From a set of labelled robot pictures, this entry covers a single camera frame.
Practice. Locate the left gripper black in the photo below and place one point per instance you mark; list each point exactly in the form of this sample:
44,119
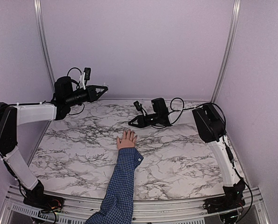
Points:
91,95

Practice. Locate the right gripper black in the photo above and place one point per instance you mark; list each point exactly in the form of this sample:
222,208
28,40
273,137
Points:
141,122

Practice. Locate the blue checked shirt forearm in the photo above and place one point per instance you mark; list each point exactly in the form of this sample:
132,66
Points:
117,205

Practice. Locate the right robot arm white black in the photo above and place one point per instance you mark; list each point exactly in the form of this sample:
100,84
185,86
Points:
211,126

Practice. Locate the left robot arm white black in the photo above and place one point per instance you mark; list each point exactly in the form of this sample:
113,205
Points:
12,116

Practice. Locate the person's bare hand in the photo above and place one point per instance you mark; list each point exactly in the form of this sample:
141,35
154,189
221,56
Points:
128,140

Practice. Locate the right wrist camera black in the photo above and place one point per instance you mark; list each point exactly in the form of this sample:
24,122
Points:
139,107

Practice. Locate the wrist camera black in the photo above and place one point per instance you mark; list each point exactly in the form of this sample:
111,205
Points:
84,77
139,107

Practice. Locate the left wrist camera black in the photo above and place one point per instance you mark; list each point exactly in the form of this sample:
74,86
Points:
84,77

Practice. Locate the aluminium front frame rail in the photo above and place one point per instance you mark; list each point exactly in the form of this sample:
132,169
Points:
76,210

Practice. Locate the left aluminium corner post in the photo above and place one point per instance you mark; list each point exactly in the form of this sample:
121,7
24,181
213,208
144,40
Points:
43,41

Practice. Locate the aluminium corner post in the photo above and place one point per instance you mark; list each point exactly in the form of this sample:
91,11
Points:
43,41
228,49

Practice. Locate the right aluminium corner post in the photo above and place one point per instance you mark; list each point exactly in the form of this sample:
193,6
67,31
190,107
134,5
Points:
228,49

